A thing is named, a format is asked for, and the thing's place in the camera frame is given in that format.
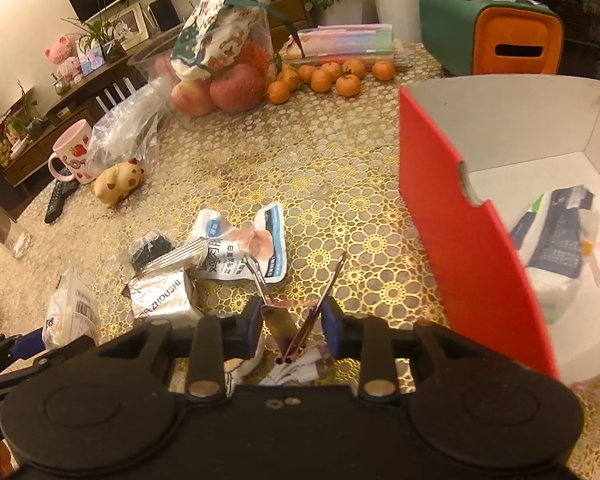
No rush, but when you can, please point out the black hair clip packet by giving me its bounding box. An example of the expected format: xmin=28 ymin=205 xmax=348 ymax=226
xmin=131 ymin=231 xmax=209 ymax=276

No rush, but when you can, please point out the gift bag with green ribbon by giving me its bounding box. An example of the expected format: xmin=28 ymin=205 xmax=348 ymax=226
xmin=170 ymin=0 xmax=273 ymax=80

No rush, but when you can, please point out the blue white snack wrapper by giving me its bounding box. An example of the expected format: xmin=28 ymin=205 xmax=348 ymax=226
xmin=509 ymin=184 xmax=600 ymax=324

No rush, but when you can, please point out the clear plastic bag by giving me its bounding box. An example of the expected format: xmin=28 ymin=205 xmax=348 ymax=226
xmin=86 ymin=77 xmax=172 ymax=174

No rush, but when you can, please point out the red white cardboard box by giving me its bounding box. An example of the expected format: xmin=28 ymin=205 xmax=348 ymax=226
xmin=399 ymin=75 xmax=600 ymax=384

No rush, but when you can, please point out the wooden tv cabinet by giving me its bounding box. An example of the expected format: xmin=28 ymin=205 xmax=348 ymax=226
xmin=3 ymin=0 xmax=310 ymax=188

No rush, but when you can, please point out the green orange storage bin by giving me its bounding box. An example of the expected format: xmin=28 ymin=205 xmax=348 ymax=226
xmin=419 ymin=0 xmax=564 ymax=76

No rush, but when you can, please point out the pale red apple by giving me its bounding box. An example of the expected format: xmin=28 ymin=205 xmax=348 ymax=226
xmin=171 ymin=79 xmax=216 ymax=117

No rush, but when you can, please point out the framed photo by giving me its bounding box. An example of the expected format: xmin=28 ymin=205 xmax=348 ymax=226
xmin=112 ymin=3 xmax=149 ymax=51

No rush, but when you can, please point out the white round snack packet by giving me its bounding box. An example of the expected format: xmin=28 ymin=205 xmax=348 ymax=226
xmin=42 ymin=266 xmax=100 ymax=350

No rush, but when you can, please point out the black remote control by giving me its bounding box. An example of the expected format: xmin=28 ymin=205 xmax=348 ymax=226
xmin=44 ymin=179 xmax=80 ymax=224

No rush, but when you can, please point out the small potted grass plant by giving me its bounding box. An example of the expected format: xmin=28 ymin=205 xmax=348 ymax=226
xmin=64 ymin=11 xmax=125 ymax=62

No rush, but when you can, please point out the tangerine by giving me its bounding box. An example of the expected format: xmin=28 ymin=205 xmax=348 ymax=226
xmin=310 ymin=68 xmax=332 ymax=93
xmin=335 ymin=73 xmax=362 ymax=98
xmin=266 ymin=80 xmax=290 ymax=105
xmin=342 ymin=58 xmax=367 ymax=80
xmin=277 ymin=67 xmax=301 ymax=92
xmin=372 ymin=61 xmax=396 ymax=81

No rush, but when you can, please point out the pink pig plush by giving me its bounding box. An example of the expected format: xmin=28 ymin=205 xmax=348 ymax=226
xmin=44 ymin=36 xmax=82 ymax=84

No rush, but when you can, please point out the pink strawberry mug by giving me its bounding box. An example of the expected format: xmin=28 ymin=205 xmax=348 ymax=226
xmin=47 ymin=119 xmax=96 ymax=184

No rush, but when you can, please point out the glass jar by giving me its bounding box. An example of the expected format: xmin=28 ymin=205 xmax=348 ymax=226
xmin=0 ymin=205 xmax=31 ymax=259

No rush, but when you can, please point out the black speaker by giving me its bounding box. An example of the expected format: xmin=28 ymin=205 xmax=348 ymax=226
xmin=148 ymin=0 xmax=181 ymax=32

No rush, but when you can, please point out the pink binder clip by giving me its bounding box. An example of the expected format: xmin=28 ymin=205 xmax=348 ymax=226
xmin=242 ymin=250 xmax=348 ymax=364

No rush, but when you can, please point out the silver foil packet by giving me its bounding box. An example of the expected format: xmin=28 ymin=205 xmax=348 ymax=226
xmin=128 ymin=270 xmax=204 ymax=328

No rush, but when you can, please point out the lace tablecloth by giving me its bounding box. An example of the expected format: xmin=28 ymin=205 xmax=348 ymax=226
xmin=0 ymin=46 xmax=600 ymax=479

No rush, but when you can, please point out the white blue pink wrapper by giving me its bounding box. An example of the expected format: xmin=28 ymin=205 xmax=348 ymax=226
xmin=187 ymin=202 xmax=288 ymax=284

